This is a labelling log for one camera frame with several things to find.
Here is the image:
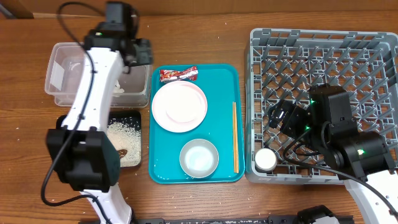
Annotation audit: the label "wooden chopstick right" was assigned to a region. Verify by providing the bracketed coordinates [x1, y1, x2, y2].
[233, 102, 239, 173]

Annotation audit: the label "white paper cup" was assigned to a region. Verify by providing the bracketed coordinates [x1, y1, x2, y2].
[254, 148, 277, 172]

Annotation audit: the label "wooden chopstick left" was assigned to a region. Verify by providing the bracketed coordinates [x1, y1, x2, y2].
[233, 102, 239, 173]

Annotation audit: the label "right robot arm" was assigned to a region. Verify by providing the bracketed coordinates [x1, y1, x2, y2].
[268, 84, 397, 223]

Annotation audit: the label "pink plate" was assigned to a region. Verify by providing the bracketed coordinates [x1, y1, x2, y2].
[151, 81, 208, 133]

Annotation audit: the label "black waste tray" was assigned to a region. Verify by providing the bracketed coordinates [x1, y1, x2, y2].
[55, 110, 142, 169]

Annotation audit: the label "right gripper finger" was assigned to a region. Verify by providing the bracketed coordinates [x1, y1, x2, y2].
[268, 100, 294, 129]
[280, 108, 299, 134]

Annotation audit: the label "teal plastic tray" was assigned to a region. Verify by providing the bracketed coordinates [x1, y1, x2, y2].
[148, 63, 245, 184]

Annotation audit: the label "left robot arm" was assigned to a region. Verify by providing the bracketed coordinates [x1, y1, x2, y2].
[40, 1, 154, 223]

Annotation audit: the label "rice and food scraps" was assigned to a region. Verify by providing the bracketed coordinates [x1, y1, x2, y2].
[106, 119, 142, 167]

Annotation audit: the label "red snack wrapper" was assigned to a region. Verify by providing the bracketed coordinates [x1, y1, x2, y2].
[159, 66, 198, 83]

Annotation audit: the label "white napkin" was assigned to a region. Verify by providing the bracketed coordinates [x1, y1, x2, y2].
[113, 80, 125, 97]

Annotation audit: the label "grey dishwasher rack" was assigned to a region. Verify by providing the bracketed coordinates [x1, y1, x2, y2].
[244, 28, 397, 185]

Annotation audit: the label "grey bowl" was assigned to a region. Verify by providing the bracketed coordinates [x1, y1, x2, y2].
[179, 139, 219, 179]

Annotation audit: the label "clear plastic bin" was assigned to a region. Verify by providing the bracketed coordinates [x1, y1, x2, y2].
[44, 42, 152, 108]

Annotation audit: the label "wooden chopstick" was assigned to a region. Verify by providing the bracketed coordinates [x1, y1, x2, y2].
[233, 102, 239, 173]

